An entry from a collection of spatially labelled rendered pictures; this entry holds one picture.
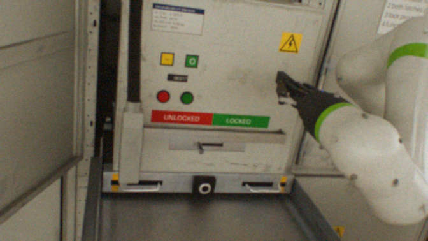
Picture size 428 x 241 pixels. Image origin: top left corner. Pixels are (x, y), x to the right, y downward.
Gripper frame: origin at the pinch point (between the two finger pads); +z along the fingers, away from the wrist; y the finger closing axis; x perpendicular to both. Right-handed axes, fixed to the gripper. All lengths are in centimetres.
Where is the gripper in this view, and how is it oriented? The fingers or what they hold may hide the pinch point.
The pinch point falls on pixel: (284, 81)
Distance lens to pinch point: 98.2
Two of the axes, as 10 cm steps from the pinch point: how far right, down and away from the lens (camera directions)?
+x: 1.5, -9.1, -3.8
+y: 9.7, 0.5, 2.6
